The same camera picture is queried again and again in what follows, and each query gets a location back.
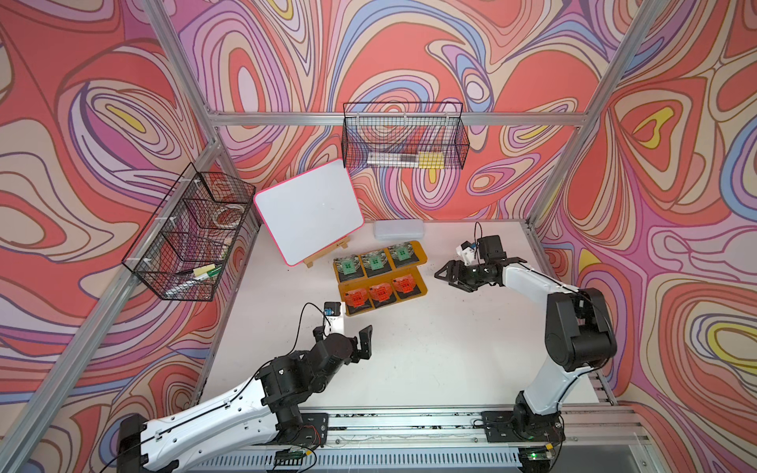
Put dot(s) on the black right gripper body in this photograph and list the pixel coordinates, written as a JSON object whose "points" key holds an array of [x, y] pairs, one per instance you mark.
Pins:
{"points": [[474, 274]]}

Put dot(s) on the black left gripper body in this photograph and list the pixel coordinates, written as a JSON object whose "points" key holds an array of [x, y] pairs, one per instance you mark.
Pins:
{"points": [[353, 351]]}

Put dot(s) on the red tea bag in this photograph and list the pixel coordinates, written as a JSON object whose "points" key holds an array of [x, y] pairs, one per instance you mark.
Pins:
{"points": [[381, 295], [406, 287], [357, 300]]}

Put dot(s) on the green tea bag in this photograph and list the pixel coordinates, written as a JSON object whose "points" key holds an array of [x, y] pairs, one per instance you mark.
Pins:
{"points": [[349, 268], [375, 263], [403, 254]]}

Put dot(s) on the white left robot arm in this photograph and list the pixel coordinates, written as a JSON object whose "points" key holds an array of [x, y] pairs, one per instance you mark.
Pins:
{"points": [[263, 410]]}

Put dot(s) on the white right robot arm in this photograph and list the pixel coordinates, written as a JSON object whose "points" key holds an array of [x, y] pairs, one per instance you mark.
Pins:
{"points": [[578, 336]]}

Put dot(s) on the yellow wooden two-tier shelf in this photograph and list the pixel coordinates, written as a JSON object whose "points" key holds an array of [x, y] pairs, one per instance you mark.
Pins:
{"points": [[380, 278]]}

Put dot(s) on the white plastic pencil case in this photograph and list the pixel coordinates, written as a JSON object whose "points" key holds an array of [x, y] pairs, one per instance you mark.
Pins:
{"points": [[411, 229]]}

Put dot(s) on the wooden whiteboard easel stand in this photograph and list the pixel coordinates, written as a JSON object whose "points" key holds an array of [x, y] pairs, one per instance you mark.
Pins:
{"points": [[342, 243]]}

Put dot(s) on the yellow sticky notes block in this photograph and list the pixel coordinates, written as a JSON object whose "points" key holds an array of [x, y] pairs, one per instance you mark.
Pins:
{"points": [[431, 160]]}

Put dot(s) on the pink framed whiteboard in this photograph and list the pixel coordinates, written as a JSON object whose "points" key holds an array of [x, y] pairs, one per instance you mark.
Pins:
{"points": [[308, 213]]}

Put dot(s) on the green marker in basket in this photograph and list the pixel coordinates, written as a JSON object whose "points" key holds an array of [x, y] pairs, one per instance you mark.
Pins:
{"points": [[202, 273]]}

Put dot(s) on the tape roll in basket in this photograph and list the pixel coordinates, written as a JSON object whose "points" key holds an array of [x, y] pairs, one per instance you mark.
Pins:
{"points": [[228, 216]]}

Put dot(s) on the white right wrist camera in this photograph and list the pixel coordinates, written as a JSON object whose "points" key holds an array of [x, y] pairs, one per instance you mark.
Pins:
{"points": [[468, 253]]}

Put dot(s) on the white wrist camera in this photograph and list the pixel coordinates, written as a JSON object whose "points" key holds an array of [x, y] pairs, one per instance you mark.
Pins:
{"points": [[468, 253], [334, 318]]}

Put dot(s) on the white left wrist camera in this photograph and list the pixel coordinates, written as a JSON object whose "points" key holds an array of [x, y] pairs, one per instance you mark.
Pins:
{"points": [[334, 318]]}

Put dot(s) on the black wire basket back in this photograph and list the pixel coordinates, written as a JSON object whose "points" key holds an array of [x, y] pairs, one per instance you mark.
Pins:
{"points": [[390, 134]]}

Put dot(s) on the black wire basket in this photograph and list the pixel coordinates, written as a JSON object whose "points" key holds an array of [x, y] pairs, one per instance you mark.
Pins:
{"points": [[181, 236], [390, 134]]}

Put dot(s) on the black wire basket left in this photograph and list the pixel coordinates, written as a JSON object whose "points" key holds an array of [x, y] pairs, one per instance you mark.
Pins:
{"points": [[181, 236]]}

